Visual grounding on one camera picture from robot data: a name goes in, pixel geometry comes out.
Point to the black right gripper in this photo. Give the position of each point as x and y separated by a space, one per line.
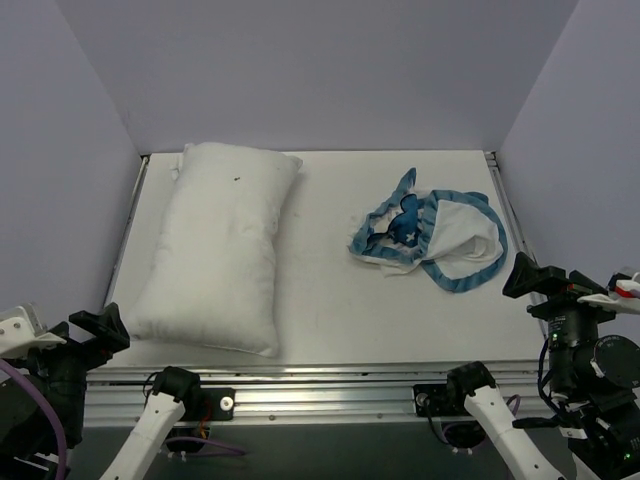
565 301

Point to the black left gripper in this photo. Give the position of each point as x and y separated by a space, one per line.
73 343

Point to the blue white patterned pillowcase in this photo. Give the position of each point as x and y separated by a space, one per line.
456 237

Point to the white pillow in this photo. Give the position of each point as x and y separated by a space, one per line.
212 277

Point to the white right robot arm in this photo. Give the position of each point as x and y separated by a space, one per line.
602 434

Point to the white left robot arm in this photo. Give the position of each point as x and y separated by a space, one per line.
163 409

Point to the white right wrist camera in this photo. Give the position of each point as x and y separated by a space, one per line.
621 296

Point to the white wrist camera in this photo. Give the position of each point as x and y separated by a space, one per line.
621 296
21 331

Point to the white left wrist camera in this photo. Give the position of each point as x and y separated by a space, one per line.
21 331

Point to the aluminium side rail right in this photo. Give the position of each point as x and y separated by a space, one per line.
511 312

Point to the aluminium side rail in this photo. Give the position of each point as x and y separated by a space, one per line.
138 184
511 312

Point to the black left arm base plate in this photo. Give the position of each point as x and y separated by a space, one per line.
203 405

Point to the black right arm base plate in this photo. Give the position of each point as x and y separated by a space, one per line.
437 400

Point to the aluminium front rail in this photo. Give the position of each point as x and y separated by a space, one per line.
278 396

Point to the aluminium side rail left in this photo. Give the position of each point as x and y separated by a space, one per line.
138 184

